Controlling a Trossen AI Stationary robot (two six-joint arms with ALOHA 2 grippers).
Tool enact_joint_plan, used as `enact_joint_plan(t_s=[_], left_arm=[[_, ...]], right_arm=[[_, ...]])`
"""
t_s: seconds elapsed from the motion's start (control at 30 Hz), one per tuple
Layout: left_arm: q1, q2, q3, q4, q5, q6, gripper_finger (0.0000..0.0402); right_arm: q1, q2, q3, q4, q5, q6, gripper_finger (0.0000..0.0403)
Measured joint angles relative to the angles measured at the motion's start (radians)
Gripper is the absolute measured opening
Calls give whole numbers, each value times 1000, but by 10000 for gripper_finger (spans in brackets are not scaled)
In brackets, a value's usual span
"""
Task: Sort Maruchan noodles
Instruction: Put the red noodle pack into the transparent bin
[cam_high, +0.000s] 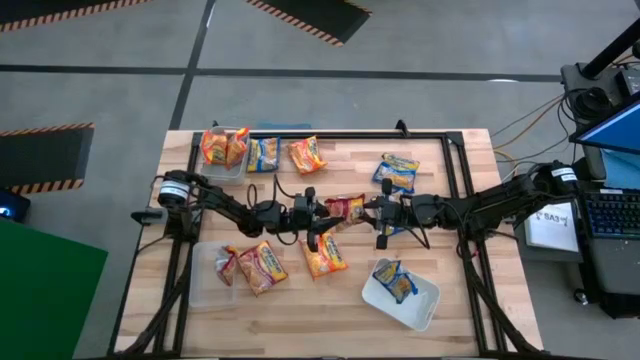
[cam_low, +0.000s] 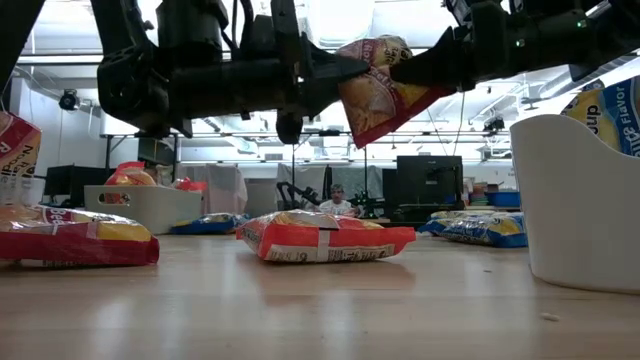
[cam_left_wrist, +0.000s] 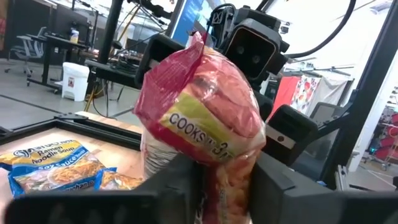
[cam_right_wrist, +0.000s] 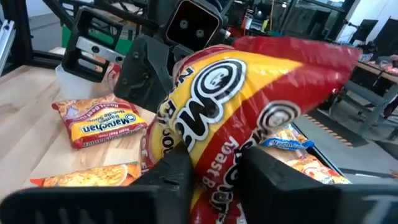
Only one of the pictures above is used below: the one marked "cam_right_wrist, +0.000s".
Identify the black monitor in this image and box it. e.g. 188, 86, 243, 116
349, 19, 379, 44
373, 17, 398, 54

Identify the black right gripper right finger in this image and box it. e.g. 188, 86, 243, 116
238, 146, 398, 224

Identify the black hazard-striped floor mat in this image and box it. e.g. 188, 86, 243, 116
292, 107, 369, 149

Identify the blue ramen pack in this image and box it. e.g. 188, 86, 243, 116
284, 151, 352, 185
260, 123, 315, 152

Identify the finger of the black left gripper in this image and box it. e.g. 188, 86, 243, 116
61, 6, 124, 82
114, 34, 174, 113

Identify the silver aluminium extrusion bar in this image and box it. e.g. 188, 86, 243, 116
0, 19, 16, 76

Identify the wooden workbench with grey legs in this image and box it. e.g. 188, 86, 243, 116
340, 58, 398, 138

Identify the black aluminium rig frame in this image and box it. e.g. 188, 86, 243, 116
1, 0, 162, 68

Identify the red beef ramen pack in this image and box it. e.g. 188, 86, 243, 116
51, 94, 149, 150
139, 35, 361, 224
101, 62, 122, 93

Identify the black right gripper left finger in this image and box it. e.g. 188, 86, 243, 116
0, 144, 195, 224

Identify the orange chicken ramen pack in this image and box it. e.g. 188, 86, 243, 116
29, 163, 142, 188

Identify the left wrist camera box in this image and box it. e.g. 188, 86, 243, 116
164, 0, 224, 53

